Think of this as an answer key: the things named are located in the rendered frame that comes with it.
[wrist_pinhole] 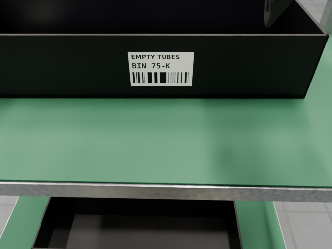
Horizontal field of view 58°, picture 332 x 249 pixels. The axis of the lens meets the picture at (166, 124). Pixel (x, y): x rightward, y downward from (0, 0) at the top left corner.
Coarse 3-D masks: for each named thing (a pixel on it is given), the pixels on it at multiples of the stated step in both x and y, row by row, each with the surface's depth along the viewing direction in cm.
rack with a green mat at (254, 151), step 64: (320, 64) 57; (0, 128) 44; (64, 128) 44; (128, 128) 44; (192, 128) 44; (256, 128) 44; (320, 128) 44; (0, 192) 38; (64, 192) 38; (128, 192) 38; (192, 192) 37; (256, 192) 37; (320, 192) 37
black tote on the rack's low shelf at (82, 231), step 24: (48, 216) 91; (72, 216) 99; (96, 216) 99; (120, 216) 99; (144, 216) 99; (168, 216) 99; (192, 216) 98; (216, 216) 98; (48, 240) 91; (72, 240) 93; (96, 240) 93; (120, 240) 93; (144, 240) 93; (168, 240) 93; (192, 240) 93; (216, 240) 93; (240, 240) 82
